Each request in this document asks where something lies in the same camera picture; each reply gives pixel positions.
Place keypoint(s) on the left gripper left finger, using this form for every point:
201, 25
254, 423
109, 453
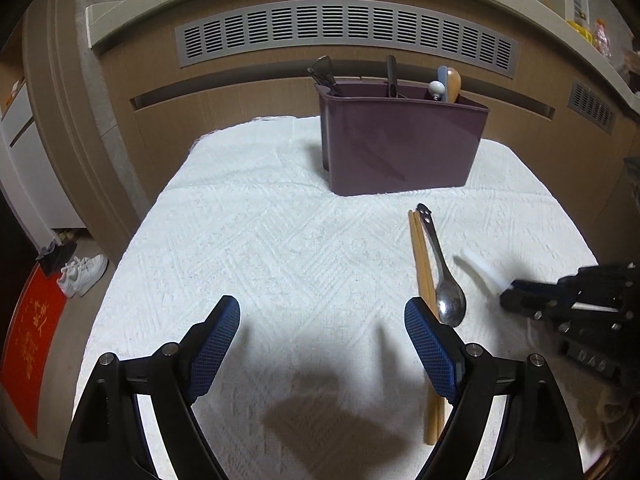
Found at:
106, 438

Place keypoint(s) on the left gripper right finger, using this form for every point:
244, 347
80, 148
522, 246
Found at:
536, 439

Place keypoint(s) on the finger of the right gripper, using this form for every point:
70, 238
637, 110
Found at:
529, 298

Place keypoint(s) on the white ceramic spoon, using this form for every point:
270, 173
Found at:
494, 280

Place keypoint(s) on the small steel spoon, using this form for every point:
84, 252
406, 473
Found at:
450, 298

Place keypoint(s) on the white round-end utensil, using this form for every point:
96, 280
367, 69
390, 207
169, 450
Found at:
437, 90

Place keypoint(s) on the brown wooden spoon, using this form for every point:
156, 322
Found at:
453, 84

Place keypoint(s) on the black utensils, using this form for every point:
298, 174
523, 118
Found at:
321, 71

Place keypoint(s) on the white sneaker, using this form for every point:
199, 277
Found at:
79, 275

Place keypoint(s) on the small grey vent grille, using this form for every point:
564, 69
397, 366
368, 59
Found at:
586, 103

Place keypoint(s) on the white textured cloth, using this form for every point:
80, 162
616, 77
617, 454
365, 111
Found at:
322, 380

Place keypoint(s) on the purple plastic utensil holder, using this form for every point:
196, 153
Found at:
373, 144

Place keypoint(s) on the orange drink bottle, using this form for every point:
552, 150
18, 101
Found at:
601, 40

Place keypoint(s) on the grey ventilation grille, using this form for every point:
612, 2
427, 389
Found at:
361, 23

